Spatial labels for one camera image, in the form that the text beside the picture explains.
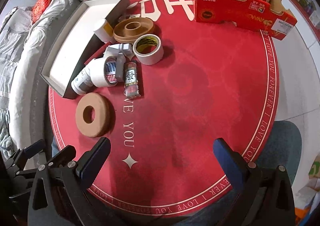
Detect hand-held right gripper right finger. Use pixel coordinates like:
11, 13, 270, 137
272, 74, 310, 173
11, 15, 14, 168
213, 137, 296, 226

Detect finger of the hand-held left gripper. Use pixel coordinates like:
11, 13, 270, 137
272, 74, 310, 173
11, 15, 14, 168
7, 139, 45, 166
47, 145, 77, 168

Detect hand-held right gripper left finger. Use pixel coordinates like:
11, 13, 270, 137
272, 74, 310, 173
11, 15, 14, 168
27, 137, 112, 226

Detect brown cardboard ring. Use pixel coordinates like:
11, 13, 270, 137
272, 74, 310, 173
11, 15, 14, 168
75, 92, 115, 138

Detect white plastic bottle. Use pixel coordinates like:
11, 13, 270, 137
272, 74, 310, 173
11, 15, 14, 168
71, 62, 100, 95

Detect white tape roll blue label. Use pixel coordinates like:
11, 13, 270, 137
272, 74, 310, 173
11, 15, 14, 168
91, 57, 119, 87

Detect white charger plug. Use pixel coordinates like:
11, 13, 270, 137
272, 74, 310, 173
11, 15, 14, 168
104, 46, 120, 60

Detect grey tray with white inside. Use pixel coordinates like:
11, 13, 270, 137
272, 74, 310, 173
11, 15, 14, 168
40, 0, 133, 100

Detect white tape roll yellow inside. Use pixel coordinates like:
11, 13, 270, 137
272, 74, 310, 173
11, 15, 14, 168
132, 34, 164, 65

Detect yellow label pill bottle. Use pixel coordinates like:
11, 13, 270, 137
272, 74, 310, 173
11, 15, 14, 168
94, 19, 114, 42

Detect brown plastic tape spool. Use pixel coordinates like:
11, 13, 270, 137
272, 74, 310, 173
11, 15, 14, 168
112, 17, 155, 44

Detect light blue blanket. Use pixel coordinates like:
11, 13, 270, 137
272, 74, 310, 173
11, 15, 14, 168
0, 108, 14, 154

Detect teal chair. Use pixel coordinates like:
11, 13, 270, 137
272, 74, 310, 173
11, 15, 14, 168
255, 120, 303, 191

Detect red round printed mat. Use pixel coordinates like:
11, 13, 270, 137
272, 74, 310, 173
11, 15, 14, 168
47, 0, 279, 216

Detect paper bag with green print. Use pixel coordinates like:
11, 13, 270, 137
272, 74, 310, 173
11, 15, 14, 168
295, 153, 320, 216

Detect sofa with grey white cover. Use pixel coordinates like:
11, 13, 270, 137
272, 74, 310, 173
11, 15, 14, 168
0, 0, 88, 156

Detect red patterned cushion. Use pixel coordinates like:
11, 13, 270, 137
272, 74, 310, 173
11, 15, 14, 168
31, 0, 54, 25

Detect red cardboard box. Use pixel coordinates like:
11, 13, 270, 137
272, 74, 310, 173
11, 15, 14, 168
187, 0, 298, 40

